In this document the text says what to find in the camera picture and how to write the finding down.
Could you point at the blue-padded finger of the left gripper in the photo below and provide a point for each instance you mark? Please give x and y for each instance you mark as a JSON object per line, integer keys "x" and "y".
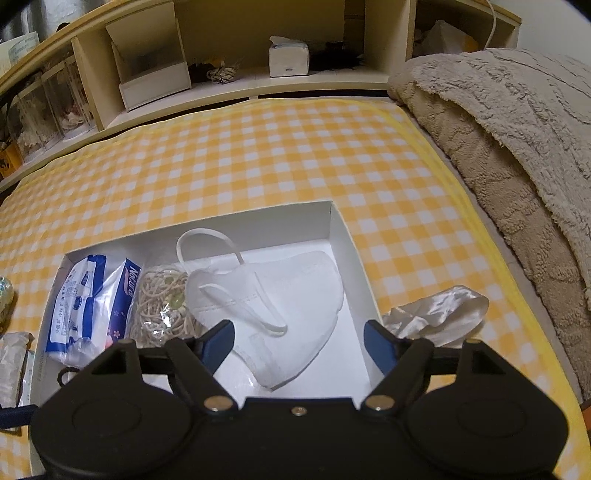
{"x": 15, "y": 417}

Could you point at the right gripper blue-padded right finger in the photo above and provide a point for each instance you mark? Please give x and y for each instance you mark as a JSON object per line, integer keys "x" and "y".
{"x": 404, "y": 364}

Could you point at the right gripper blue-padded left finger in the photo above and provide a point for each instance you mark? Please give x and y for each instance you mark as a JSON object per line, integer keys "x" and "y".
{"x": 194, "y": 363}

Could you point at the bag of rubber bands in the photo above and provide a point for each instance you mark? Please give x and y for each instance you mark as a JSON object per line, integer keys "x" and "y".
{"x": 159, "y": 311}

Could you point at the white satin scrunchie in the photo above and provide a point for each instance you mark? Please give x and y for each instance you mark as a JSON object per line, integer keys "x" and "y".
{"x": 446, "y": 318}

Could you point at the grey sachet numbered two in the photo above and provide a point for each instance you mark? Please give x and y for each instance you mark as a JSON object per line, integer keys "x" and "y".
{"x": 13, "y": 354}

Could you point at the white face mask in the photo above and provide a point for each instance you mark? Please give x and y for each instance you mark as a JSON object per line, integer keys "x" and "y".
{"x": 284, "y": 311}

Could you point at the blue white tissue pack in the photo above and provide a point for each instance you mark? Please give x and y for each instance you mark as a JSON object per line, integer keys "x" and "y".
{"x": 91, "y": 310}

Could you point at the blue floral brocade pouch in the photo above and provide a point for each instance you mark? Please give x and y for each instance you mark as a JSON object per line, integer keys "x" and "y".
{"x": 7, "y": 294}

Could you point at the small blue-topped zip bag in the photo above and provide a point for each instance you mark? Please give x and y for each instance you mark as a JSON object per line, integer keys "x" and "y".
{"x": 27, "y": 379}

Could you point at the white shallow cardboard box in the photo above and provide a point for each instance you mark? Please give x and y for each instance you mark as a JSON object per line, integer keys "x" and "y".
{"x": 119, "y": 418}

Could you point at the yellow white checkered blanket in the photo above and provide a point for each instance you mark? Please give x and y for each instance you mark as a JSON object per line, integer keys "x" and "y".
{"x": 413, "y": 224}

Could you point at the yellow box with black print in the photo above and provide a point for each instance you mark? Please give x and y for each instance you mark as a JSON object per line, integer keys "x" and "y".
{"x": 10, "y": 158}

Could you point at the beige fluffy blanket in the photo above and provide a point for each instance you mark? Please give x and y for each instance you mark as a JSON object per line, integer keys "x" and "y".
{"x": 516, "y": 126}

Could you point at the doll in pink dress case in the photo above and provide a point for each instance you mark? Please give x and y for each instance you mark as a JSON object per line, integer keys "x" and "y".
{"x": 64, "y": 90}

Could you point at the doll in white dress case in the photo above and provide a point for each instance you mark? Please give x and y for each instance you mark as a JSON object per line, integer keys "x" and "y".
{"x": 31, "y": 122}

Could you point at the open white carton on shelf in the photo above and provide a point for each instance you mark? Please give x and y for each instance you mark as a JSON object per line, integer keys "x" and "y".
{"x": 149, "y": 55}

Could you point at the white tissue box on shelf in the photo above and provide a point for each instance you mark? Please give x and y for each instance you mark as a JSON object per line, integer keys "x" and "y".
{"x": 288, "y": 57}

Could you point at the wooden headboard shelf unit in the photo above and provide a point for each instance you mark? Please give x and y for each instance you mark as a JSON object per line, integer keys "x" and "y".
{"x": 355, "y": 46}

